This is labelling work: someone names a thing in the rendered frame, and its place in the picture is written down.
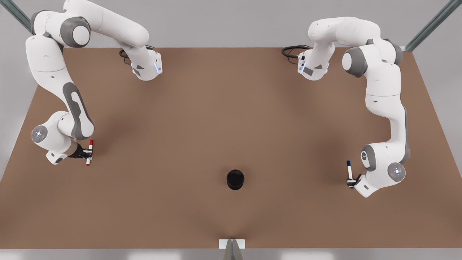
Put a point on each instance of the blue capped white marker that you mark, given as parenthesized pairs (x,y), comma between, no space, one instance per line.
(349,172)

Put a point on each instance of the red capped white marker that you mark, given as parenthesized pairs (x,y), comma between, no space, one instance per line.
(89,152)

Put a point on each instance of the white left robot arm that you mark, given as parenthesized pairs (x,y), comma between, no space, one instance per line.
(382,86)

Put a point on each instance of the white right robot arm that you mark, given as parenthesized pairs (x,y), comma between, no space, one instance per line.
(47,61)

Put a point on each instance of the black cylindrical pen holder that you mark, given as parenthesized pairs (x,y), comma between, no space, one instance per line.
(235,179)

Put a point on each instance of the silver frame post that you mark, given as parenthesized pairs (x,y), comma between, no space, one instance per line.
(16,14)
(431,25)
(231,249)

